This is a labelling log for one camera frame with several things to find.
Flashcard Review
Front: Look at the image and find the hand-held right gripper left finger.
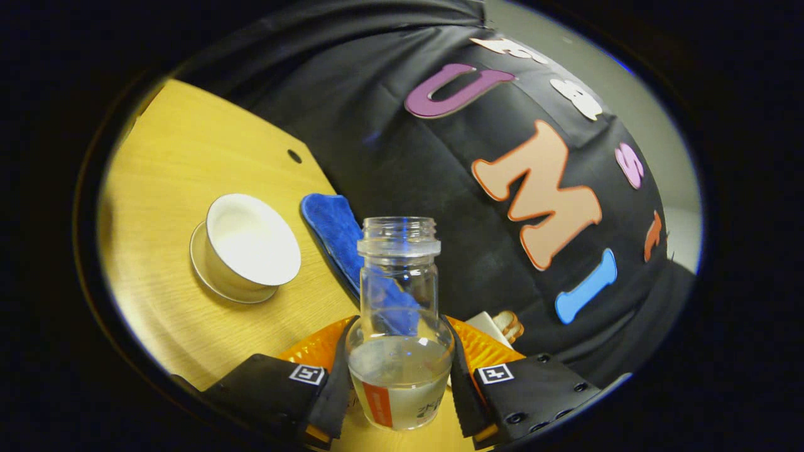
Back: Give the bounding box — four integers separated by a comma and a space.
201, 316, 360, 449

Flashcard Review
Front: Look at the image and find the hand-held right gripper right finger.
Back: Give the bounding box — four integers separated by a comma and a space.
442, 316, 600, 449

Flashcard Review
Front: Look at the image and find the clear water bottle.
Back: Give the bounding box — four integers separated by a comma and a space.
345, 217, 455, 431

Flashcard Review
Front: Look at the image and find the cream teacup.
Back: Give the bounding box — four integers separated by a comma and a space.
204, 193, 302, 296

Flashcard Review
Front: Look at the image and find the white toaster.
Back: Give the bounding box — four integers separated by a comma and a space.
465, 311, 513, 349

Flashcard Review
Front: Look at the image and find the blue towel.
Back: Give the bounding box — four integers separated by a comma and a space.
300, 193, 421, 336

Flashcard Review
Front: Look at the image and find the cream saucer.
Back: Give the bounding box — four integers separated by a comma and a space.
190, 220, 279, 304

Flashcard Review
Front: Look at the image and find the black backdrop cloth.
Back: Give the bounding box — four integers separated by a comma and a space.
176, 0, 698, 390

